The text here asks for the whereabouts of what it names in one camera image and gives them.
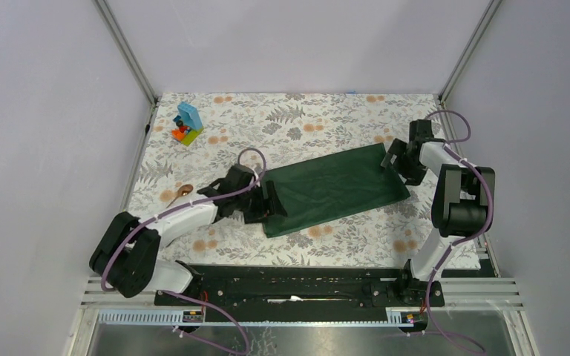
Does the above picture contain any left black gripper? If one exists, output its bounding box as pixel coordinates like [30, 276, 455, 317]
[234, 178, 286, 223]

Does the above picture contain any aluminium rail left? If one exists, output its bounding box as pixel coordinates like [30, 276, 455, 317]
[82, 276, 157, 306]

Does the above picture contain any aluminium rail right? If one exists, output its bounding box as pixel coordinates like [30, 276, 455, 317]
[440, 277, 524, 311]

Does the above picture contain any colourful toy brick build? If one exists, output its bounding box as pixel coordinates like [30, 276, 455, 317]
[171, 102, 203, 146]

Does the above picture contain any white slotted cable duct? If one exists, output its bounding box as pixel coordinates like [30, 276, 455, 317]
[96, 308, 414, 328]

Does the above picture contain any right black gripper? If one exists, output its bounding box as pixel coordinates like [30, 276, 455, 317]
[379, 138, 428, 187]

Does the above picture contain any floral patterned table mat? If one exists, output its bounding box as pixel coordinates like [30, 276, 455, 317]
[112, 93, 482, 271]

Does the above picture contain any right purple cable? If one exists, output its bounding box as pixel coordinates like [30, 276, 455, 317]
[402, 110, 494, 355]

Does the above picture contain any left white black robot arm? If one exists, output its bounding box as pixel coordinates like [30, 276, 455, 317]
[88, 163, 287, 305]

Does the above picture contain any aluminium frame post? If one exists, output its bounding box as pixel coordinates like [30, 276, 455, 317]
[438, 0, 503, 107]
[92, 0, 158, 106]

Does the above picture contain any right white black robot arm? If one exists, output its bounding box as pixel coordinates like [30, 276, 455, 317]
[381, 119, 495, 306]

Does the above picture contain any aluminium rail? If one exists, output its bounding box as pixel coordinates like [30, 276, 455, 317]
[82, 276, 157, 306]
[440, 277, 524, 311]

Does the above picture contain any right aluminium frame post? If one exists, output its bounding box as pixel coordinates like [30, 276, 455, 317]
[438, 0, 503, 107]

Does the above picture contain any dark green cloth napkin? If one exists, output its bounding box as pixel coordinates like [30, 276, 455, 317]
[263, 143, 410, 238]

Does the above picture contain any left aluminium frame post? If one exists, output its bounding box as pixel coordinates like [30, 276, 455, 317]
[92, 0, 158, 106]

